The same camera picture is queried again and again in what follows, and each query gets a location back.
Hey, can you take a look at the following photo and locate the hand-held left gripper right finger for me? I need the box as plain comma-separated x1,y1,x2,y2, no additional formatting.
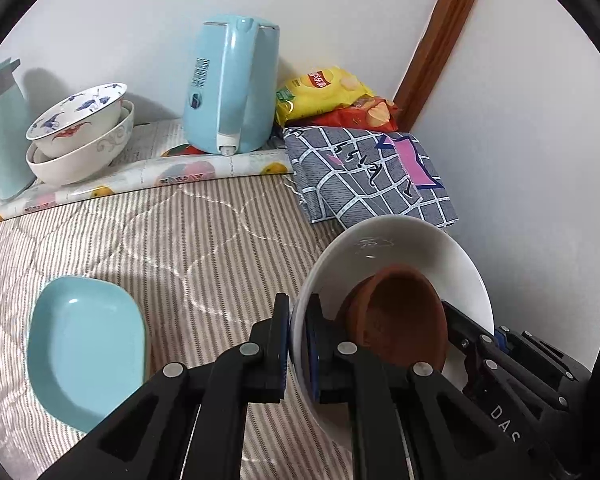
304,294,546,480

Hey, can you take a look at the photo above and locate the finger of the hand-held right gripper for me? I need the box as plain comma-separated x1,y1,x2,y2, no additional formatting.
441,300,498,361
495,325,593,386

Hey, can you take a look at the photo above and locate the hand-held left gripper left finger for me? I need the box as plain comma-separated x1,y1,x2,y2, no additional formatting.
37,292,293,480

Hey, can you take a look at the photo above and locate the small brown bowl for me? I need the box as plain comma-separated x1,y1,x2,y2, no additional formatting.
335,264,449,372

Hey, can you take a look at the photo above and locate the plain white bowl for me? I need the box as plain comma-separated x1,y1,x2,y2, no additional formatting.
290,215,496,453

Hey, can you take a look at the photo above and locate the light blue square plate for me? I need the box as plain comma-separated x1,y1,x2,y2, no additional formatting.
27,275,149,433

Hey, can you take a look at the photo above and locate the grey checked cloth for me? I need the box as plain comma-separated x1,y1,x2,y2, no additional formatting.
282,126,458,229

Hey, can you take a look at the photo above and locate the red chip bag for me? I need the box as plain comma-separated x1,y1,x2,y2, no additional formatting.
312,95,399,133

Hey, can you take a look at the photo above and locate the fruit print rolled mat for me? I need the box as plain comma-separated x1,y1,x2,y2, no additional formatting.
0,117,295,228

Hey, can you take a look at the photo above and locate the yellow chip bag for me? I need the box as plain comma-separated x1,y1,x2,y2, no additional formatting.
275,65,375,126

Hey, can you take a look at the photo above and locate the light blue electric kettle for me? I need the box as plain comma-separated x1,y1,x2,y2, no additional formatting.
182,16,281,156

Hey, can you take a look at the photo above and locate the large white floral bowl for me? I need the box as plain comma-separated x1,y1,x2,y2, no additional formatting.
26,107,135,187

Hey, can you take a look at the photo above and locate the white nested bowl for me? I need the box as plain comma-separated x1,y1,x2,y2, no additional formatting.
114,99,136,133

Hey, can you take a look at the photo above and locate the blue crane print bowl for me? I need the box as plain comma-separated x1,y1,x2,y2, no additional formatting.
26,82,128,158

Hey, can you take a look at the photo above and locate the light blue thermos jug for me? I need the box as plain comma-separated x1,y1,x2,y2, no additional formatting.
0,57,38,201

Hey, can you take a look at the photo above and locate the brown wooden door frame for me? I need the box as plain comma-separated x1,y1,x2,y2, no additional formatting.
394,0,491,133

